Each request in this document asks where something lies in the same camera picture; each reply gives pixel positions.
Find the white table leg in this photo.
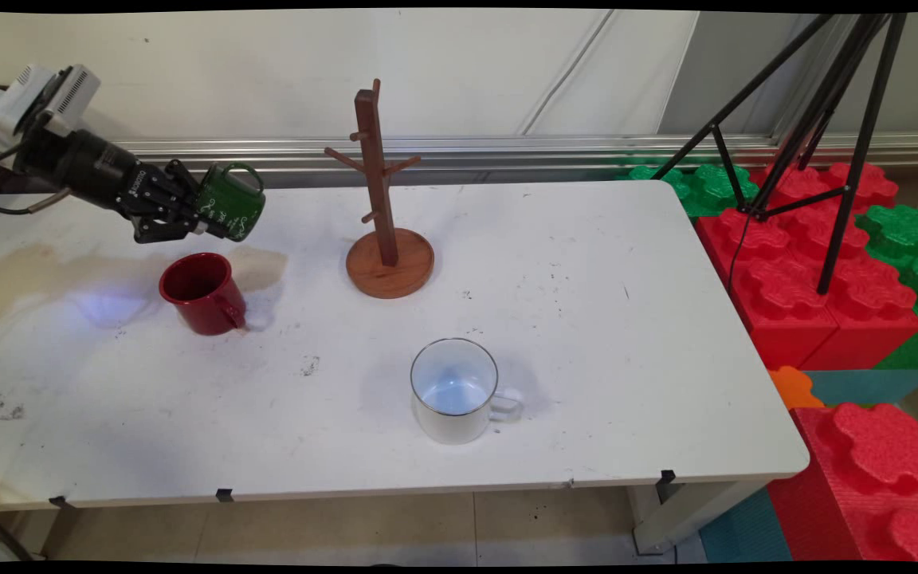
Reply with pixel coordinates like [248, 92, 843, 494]
[629, 478, 772, 557]

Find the red foam block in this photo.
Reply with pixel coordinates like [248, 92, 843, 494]
[694, 209, 842, 372]
[750, 162, 918, 372]
[766, 402, 918, 564]

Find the green foam block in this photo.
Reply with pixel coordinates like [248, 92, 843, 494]
[856, 204, 918, 371]
[625, 163, 761, 218]

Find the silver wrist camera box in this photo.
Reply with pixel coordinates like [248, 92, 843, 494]
[0, 63, 102, 138]

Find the metal wall rail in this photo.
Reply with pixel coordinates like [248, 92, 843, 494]
[112, 132, 918, 193]

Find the white enamel mug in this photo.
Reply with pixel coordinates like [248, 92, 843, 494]
[410, 337, 524, 445]

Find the red enamel mug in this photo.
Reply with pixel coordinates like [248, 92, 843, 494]
[159, 252, 249, 336]

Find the wooden mug tree stand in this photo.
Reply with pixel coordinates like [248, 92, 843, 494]
[324, 78, 435, 301]

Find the orange foam piece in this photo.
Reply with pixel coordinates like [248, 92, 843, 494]
[767, 365, 826, 412]

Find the white wall cable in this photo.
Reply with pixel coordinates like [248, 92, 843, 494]
[518, 10, 616, 137]

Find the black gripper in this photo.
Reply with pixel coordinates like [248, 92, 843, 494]
[15, 126, 226, 245]

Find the black floor cable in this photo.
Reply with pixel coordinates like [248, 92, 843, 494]
[0, 497, 36, 562]

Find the teal foam mat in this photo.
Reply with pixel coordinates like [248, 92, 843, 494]
[697, 485, 794, 564]
[803, 368, 918, 408]

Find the thin black tripod cable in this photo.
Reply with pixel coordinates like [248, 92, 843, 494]
[725, 209, 751, 297]

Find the green enamel mug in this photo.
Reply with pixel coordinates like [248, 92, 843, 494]
[194, 162, 267, 243]

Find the black tripod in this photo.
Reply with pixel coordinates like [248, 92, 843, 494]
[650, 12, 910, 297]

